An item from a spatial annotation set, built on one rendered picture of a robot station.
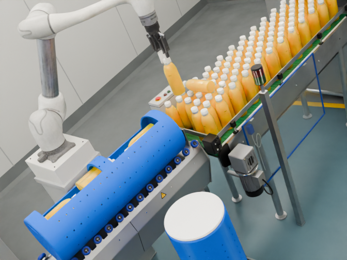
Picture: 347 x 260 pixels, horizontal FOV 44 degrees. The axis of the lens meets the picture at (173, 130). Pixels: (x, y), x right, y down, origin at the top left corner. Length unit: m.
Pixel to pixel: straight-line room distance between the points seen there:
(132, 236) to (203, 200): 0.48
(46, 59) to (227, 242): 1.42
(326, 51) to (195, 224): 1.78
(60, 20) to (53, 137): 0.69
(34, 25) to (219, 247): 1.39
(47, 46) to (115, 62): 3.36
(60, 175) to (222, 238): 1.10
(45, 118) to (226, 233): 1.24
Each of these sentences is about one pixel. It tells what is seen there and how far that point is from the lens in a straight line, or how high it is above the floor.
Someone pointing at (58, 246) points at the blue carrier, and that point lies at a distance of 2.03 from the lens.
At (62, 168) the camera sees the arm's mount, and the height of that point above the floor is 1.09.
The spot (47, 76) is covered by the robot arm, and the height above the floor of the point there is 1.53.
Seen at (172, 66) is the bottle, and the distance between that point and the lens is 2.34.
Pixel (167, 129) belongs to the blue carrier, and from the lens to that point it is 2.24.
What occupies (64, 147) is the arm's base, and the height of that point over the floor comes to 1.14.
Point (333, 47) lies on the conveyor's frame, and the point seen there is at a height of 0.80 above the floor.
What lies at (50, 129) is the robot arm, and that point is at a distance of 2.55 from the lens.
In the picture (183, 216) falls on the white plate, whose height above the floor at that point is 1.04.
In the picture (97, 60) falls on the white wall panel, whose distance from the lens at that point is 5.63.
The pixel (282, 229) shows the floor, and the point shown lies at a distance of 3.11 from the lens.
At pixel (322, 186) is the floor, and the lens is 3.33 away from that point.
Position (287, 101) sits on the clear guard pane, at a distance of 2.78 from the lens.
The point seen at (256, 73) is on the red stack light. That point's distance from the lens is 2.31.
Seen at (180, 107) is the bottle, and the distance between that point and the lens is 2.59.
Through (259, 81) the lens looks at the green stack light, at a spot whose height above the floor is 1.18.
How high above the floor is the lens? 2.35
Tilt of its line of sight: 32 degrees down
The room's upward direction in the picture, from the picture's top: 24 degrees counter-clockwise
